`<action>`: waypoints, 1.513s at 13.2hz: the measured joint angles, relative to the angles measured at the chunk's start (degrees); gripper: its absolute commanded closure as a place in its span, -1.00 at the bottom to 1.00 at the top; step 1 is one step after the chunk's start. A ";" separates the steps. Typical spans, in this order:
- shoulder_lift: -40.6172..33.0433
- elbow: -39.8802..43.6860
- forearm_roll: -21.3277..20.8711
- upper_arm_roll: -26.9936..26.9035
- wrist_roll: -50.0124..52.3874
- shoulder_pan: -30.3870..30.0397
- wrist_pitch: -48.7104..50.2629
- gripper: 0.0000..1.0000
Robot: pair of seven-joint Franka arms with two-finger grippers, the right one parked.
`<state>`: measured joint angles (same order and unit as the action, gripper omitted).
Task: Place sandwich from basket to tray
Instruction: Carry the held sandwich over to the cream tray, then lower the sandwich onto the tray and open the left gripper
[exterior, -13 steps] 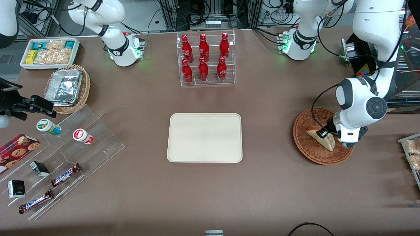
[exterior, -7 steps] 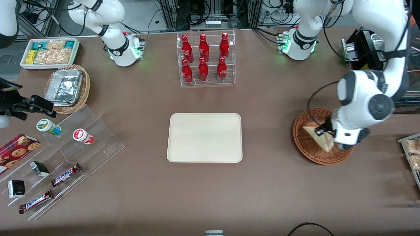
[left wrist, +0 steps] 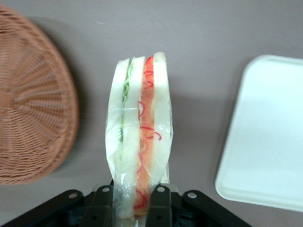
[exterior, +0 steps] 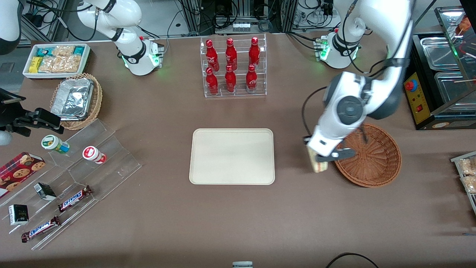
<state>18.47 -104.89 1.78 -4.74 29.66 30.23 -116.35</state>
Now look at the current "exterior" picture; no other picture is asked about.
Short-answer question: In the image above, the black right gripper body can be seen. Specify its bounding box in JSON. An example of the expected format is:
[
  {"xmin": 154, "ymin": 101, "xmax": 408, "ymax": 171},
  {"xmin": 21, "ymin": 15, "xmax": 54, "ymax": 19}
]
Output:
[{"xmin": 0, "ymin": 102, "xmax": 23, "ymax": 129}]

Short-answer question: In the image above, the triangular sandwich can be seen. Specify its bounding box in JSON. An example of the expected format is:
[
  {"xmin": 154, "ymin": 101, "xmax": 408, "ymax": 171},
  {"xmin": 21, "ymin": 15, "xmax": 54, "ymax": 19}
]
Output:
[{"xmin": 307, "ymin": 145, "xmax": 328, "ymax": 174}]

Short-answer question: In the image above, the aluminium foil tray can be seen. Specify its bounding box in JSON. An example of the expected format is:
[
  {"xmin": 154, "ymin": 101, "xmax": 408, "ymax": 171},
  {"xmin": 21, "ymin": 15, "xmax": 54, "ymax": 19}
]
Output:
[{"xmin": 51, "ymin": 78, "xmax": 94, "ymax": 121}]

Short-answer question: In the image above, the round brown wicker basket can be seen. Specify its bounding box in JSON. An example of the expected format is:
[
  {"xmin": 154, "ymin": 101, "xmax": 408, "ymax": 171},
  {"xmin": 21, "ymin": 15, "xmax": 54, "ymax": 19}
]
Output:
[{"xmin": 332, "ymin": 122, "xmax": 402, "ymax": 188}]

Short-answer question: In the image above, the tan wicker basket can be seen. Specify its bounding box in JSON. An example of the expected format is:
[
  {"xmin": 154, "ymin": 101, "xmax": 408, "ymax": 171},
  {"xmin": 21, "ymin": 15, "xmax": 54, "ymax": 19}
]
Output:
[{"xmin": 50, "ymin": 73, "xmax": 103, "ymax": 131}]

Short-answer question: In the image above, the cream rectangular tray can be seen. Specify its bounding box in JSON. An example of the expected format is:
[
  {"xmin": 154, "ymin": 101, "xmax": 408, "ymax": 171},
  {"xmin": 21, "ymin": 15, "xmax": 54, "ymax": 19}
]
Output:
[{"xmin": 189, "ymin": 128, "xmax": 276, "ymax": 185}]

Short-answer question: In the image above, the grey tray with snacks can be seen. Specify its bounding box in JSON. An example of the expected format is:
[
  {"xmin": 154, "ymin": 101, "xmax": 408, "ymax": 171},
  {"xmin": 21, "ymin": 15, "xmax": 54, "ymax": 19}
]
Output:
[{"xmin": 451, "ymin": 151, "xmax": 476, "ymax": 216}]

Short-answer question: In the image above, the green label yogurt cup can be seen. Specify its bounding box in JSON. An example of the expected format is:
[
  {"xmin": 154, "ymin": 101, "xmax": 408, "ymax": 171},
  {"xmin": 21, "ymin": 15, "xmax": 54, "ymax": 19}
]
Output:
[{"xmin": 41, "ymin": 135, "xmax": 70, "ymax": 154}]

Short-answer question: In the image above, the white snack bin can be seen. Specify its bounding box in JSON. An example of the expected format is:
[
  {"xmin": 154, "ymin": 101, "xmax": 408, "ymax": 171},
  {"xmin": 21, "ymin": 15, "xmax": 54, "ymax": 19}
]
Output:
[{"xmin": 22, "ymin": 43, "xmax": 91, "ymax": 79}]

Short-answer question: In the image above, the large clear cracker bag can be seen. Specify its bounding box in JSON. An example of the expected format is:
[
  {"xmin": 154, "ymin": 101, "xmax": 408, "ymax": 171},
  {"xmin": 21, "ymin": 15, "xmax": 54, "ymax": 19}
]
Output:
[{"xmin": 39, "ymin": 55, "xmax": 81, "ymax": 73}]

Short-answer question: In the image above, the red tartan cookie box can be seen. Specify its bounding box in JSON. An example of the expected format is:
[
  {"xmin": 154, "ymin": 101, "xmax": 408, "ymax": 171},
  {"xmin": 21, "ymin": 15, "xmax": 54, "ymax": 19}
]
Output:
[{"xmin": 0, "ymin": 151, "xmax": 46, "ymax": 199}]

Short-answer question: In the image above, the red label yogurt cup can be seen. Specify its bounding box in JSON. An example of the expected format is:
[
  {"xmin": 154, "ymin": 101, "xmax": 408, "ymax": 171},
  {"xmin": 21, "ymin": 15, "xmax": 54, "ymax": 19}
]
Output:
[{"xmin": 82, "ymin": 146, "xmax": 107, "ymax": 165}]

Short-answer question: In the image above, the small clear cracker bag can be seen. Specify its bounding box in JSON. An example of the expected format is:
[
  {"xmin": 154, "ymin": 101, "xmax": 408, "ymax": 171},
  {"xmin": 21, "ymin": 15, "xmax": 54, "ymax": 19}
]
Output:
[{"xmin": 52, "ymin": 45, "xmax": 75, "ymax": 57}]

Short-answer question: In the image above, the small black white box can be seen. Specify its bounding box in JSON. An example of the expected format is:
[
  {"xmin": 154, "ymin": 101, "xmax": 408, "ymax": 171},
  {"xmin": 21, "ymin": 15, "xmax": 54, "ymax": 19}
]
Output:
[
  {"xmin": 33, "ymin": 182, "xmax": 57, "ymax": 201},
  {"xmin": 8, "ymin": 204, "xmax": 29, "ymax": 226}
]

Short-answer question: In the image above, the clear acrylic stepped display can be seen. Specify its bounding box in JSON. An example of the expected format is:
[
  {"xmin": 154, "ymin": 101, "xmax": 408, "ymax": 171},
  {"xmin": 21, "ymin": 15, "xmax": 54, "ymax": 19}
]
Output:
[{"xmin": 0, "ymin": 118, "xmax": 142, "ymax": 251}]

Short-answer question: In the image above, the red cola bottle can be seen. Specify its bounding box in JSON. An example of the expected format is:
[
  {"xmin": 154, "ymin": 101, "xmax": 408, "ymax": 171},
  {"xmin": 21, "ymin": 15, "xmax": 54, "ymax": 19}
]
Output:
[
  {"xmin": 249, "ymin": 36, "xmax": 261, "ymax": 67},
  {"xmin": 246, "ymin": 64, "xmax": 258, "ymax": 93},
  {"xmin": 225, "ymin": 65, "xmax": 237, "ymax": 93},
  {"xmin": 206, "ymin": 39, "xmax": 219, "ymax": 70},
  {"xmin": 225, "ymin": 38, "xmax": 238, "ymax": 69},
  {"xmin": 206, "ymin": 67, "xmax": 219, "ymax": 95}
]

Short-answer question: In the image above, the clear acrylic bottle rack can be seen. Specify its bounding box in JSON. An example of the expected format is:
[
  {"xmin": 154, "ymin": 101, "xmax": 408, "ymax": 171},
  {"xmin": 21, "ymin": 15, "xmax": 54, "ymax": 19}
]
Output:
[{"xmin": 200, "ymin": 33, "xmax": 267, "ymax": 98}]

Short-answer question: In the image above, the snickers chocolate bar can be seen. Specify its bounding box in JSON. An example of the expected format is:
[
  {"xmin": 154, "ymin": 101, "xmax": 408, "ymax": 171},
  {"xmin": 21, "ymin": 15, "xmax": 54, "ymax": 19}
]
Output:
[
  {"xmin": 21, "ymin": 215, "xmax": 62, "ymax": 243},
  {"xmin": 58, "ymin": 185, "xmax": 93, "ymax": 213}
]

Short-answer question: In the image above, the black hot display case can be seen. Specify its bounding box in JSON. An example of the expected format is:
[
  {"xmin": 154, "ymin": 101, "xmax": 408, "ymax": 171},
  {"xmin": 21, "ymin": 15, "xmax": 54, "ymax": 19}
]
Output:
[{"xmin": 403, "ymin": 6, "xmax": 476, "ymax": 131}]

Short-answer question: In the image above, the steel food pan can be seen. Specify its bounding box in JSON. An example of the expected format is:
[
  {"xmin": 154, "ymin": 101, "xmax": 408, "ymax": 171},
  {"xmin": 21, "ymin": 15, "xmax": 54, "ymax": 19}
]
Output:
[
  {"xmin": 420, "ymin": 36, "xmax": 462, "ymax": 71},
  {"xmin": 434, "ymin": 71, "xmax": 476, "ymax": 104}
]

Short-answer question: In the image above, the clear fried snack bag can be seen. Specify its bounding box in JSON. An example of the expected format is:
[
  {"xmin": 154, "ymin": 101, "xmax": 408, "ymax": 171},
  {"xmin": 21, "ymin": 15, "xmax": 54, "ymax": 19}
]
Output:
[
  {"xmin": 458, "ymin": 157, "xmax": 476, "ymax": 175},
  {"xmin": 460, "ymin": 175, "xmax": 476, "ymax": 194}
]

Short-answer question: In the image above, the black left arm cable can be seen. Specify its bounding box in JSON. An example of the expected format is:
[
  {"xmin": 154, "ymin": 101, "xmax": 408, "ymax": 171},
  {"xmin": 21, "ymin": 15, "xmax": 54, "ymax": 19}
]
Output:
[{"xmin": 301, "ymin": 0, "xmax": 409, "ymax": 139}]

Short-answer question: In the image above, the black cable loop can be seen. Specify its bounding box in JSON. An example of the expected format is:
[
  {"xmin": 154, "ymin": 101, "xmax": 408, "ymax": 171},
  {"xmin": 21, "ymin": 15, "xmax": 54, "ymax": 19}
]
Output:
[{"xmin": 325, "ymin": 252, "xmax": 380, "ymax": 268}]

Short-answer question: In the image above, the aluminium frame rack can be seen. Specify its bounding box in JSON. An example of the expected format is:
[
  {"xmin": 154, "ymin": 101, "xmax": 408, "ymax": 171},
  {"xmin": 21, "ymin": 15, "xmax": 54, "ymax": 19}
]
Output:
[{"xmin": 178, "ymin": 0, "xmax": 298, "ymax": 36}]

